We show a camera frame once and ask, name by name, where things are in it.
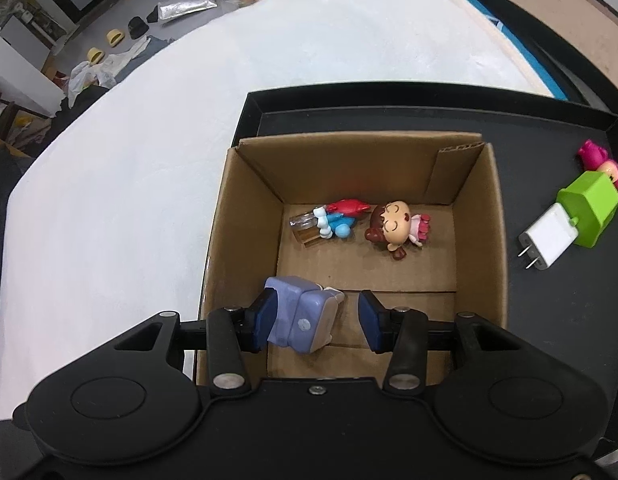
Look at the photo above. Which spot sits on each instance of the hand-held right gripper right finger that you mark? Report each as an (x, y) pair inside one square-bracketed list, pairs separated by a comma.
[(371, 325)]

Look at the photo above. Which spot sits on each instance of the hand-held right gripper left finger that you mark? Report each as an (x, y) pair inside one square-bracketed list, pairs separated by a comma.
[(263, 320)]

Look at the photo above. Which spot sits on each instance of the purple toy box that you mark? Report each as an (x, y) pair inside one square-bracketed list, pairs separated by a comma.
[(304, 320)]

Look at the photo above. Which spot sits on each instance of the brown-haired girl figurine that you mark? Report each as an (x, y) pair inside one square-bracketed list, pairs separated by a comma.
[(391, 227)]

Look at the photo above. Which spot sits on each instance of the blue red figurine with bottle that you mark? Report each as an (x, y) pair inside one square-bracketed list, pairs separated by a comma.
[(339, 220)]

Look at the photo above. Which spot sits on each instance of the brown cardboard box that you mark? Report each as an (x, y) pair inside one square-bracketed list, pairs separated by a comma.
[(339, 180)]

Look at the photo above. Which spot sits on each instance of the black tray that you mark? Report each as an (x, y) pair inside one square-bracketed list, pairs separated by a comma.
[(554, 310)]

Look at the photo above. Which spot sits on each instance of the white charger plug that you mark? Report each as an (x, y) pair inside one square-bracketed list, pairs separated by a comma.
[(549, 235)]

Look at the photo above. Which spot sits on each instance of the green cube toy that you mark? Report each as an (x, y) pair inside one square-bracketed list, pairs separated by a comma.
[(589, 205)]

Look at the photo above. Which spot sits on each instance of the pink bear doll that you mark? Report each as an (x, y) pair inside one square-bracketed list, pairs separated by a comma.
[(596, 157)]

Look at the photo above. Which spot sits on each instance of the white plastic bag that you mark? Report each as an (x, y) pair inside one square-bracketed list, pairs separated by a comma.
[(89, 72)]

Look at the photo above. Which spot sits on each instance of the yellow slipper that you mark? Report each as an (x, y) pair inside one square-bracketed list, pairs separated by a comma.
[(115, 37), (95, 56)]

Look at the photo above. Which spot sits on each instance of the black slipper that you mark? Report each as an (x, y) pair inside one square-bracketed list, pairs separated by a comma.
[(137, 27), (154, 13)]

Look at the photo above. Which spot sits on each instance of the silver foil bag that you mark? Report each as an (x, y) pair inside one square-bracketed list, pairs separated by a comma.
[(186, 6)]

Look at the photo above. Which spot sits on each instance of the white side table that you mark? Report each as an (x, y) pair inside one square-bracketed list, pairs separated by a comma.
[(19, 75)]

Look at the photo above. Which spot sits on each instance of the black frame with brown board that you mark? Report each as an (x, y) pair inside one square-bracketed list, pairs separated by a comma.
[(554, 5)]

